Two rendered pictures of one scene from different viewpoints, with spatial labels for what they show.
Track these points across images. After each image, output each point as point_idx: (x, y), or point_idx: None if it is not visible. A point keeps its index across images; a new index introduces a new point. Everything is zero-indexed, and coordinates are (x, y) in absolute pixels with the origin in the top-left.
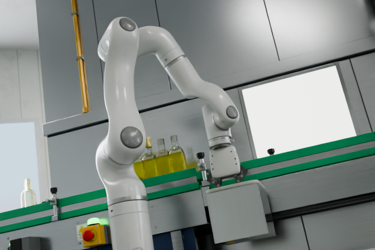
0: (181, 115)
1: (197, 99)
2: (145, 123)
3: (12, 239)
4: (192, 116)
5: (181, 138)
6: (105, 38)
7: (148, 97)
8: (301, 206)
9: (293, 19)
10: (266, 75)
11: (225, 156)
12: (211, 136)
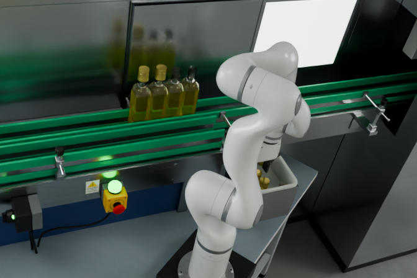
0: (190, 18)
1: (216, 2)
2: (144, 20)
3: (18, 216)
4: (202, 22)
5: (181, 44)
6: (259, 104)
7: None
8: (283, 144)
9: None
10: None
11: (272, 148)
12: (272, 136)
